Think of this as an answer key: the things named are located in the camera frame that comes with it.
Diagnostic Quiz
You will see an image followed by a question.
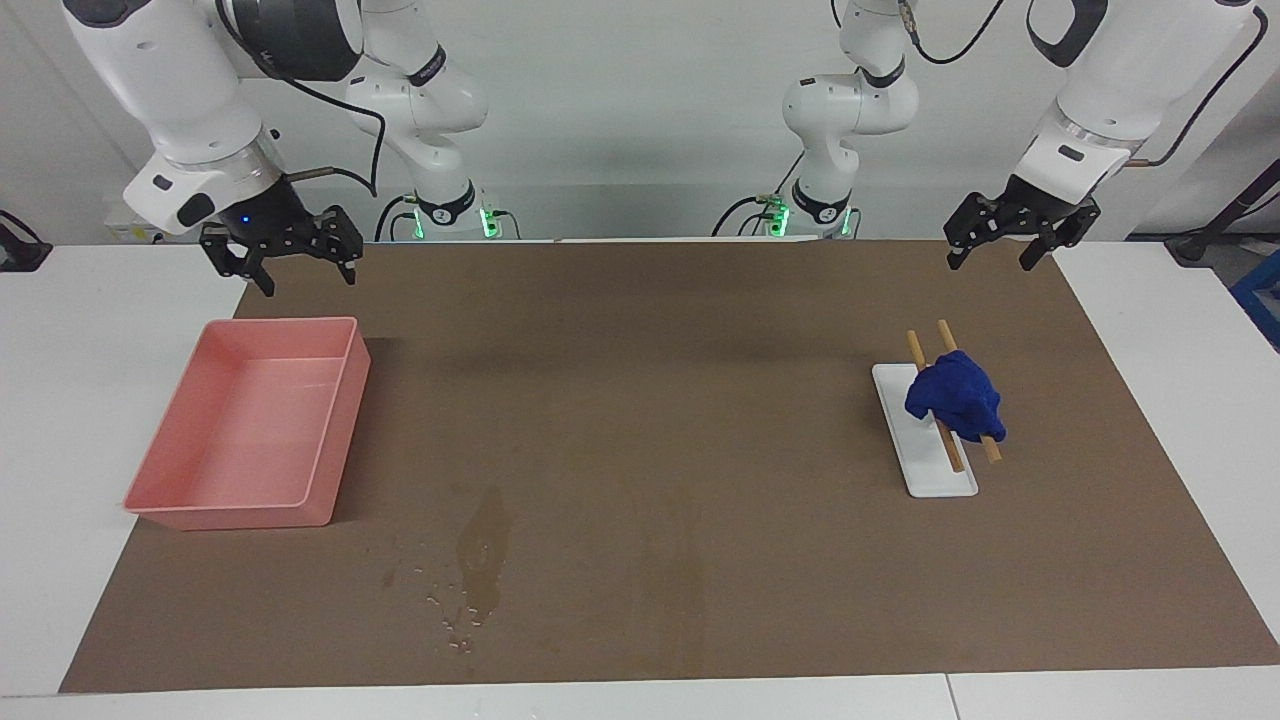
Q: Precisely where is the black right arm base cable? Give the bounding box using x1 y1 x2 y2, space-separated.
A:
375 193 421 242

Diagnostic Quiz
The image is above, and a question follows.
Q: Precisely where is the blue towel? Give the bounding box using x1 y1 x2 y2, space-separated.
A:
904 349 1007 444

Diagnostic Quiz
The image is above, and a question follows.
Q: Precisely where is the black left arm base cable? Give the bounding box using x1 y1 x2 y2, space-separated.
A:
712 150 803 238

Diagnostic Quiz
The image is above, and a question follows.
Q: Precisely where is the brown table mat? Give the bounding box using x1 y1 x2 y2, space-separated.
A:
58 238 1280 695

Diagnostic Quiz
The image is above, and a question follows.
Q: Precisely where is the wooden rack rod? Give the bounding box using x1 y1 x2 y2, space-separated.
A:
906 330 967 474
936 319 1004 464

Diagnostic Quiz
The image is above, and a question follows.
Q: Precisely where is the black arm base cable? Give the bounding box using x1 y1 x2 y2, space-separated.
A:
712 150 803 238
375 193 421 242

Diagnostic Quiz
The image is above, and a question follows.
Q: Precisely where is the white wall socket box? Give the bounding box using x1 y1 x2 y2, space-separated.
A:
104 203 167 244

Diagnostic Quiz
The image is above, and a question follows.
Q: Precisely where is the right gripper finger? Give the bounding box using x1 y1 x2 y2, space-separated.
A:
300 205 365 287
199 222 277 298

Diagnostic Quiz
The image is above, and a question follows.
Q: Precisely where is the black clamp mount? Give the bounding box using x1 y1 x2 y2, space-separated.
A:
0 210 53 273

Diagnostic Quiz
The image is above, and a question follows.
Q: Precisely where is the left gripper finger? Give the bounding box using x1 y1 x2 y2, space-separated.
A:
1018 200 1102 273
944 193 1006 272

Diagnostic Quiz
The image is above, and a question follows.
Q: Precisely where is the black stand leg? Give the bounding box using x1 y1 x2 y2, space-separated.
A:
1165 158 1280 266

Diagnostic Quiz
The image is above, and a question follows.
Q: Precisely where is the white rack with wooden rods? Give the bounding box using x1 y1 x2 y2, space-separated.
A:
871 362 979 499

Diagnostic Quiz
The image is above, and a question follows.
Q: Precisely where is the pink plastic bin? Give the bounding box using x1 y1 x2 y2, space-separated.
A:
123 317 372 531

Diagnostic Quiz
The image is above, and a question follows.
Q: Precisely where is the blue crate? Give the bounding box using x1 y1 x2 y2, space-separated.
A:
1230 250 1280 351

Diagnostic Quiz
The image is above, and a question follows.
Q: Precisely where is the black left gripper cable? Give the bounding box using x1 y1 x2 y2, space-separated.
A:
895 0 1271 168

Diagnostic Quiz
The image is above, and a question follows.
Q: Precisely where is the spilled water puddle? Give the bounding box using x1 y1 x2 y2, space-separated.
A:
385 487 513 651

